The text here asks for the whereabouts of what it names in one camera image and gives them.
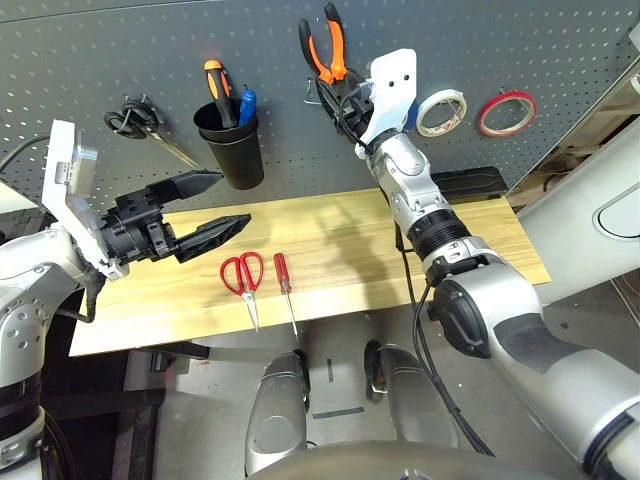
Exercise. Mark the black table support bracket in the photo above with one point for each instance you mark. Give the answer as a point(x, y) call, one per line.
point(175, 350)

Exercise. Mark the black plastic cup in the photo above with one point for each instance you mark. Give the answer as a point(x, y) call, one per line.
point(240, 160)

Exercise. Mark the silver robot leg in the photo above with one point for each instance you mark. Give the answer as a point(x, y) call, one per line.
point(275, 415)
point(415, 400)

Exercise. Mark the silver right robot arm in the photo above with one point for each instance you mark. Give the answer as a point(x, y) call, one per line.
point(405, 165)

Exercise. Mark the black plastic tool case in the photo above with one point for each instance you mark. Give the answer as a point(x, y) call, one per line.
point(470, 185)

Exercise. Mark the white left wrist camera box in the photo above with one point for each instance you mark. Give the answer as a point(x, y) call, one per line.
point(65, 175)

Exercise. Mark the grey robot torso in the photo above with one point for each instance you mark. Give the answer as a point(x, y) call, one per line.
point(400, 462)

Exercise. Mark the white side surface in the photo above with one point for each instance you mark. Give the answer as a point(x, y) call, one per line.
point(15, 200)

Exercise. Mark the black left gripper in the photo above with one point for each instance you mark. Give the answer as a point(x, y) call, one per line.
point(137, 227)

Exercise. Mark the blue tape roll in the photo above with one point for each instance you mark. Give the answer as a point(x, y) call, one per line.
point(413, 117)

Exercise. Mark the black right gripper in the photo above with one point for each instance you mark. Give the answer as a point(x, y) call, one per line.
point(357, 107)

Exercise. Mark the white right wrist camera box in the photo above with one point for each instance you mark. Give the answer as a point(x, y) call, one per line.
point(395, 90)

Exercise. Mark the short black floor tape strip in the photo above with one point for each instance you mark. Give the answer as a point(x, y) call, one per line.
point(329, 370)

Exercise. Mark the silver left robot leg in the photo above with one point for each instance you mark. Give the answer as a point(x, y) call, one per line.
point(275, 415)

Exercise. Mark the orange black needle-nose pliers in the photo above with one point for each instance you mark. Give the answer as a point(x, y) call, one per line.
point(337, 50)

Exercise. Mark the red tape roll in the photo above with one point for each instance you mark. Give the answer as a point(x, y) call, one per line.
point(485, 125)

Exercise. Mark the grey metal pegboard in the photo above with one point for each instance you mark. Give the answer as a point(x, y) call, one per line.
point(150, 50)

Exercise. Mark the white tape roll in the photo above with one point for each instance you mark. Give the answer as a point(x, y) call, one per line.
point(422, 125)

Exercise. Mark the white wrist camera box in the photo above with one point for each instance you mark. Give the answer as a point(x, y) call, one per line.
point(65, 175)
point(395, 90)

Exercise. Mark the long black floor tape strip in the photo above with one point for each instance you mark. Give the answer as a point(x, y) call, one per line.
point(337, 413)

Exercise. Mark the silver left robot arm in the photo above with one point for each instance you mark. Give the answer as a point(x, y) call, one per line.
point(30, 280)

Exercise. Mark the silver right robot leg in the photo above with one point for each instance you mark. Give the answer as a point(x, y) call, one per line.
point(415, 400)

